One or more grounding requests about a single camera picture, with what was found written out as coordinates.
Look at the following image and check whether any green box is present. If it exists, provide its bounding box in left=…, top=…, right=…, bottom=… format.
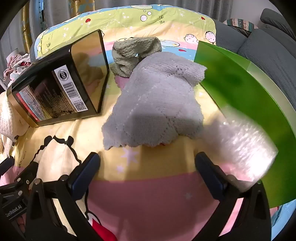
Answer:
left=194, top=41, right=296, bottom=207

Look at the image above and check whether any grey knit cloth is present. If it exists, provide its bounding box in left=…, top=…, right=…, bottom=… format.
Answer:
left=102, top=52, right=208, bottom=151

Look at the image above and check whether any grey curtain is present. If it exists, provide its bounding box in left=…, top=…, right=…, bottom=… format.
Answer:
left=0, top=0, right=234, bottom=61

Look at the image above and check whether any cream fluffy cloth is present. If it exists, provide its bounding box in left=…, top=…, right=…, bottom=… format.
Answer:
left=203, top=116, right=279, bottom=193

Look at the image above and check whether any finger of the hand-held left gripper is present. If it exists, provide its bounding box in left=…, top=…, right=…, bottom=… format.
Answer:
left=0, top=156, right=15, bottom=173
left=13, top=161, right=39, bottom=188

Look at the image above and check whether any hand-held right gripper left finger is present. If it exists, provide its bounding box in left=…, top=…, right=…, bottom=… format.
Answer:
left=25, top=152, right=109, bottom=241

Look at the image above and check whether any white quilted cloth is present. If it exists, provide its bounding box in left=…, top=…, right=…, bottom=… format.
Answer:
left=0, top=91, right=30, bottom=151

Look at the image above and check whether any cartoon printed striped blanket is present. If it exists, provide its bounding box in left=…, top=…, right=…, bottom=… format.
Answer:
left=0, top=4, right=273, bottom=241

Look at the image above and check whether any pile of clothes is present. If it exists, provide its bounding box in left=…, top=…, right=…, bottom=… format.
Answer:
left=3, top=53, right=31, bottom=81

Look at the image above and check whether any sage green fluffy cloth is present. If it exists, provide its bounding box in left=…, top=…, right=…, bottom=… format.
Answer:
left=110, top=37, right=162, bottom=77

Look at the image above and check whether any dark grey sofa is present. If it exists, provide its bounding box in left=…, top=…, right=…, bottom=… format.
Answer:
left=213, top=8, right=296, bottom=77

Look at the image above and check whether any striped pillow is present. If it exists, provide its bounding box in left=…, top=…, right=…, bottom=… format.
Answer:
left=225, top=18, right=258, bottom=35

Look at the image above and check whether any black gift box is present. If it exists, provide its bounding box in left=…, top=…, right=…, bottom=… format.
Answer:
left=6, top=29, right=110, bottom=127

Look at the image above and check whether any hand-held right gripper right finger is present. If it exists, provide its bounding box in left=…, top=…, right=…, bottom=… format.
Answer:
left=195, top=152, right=272, bottom=241

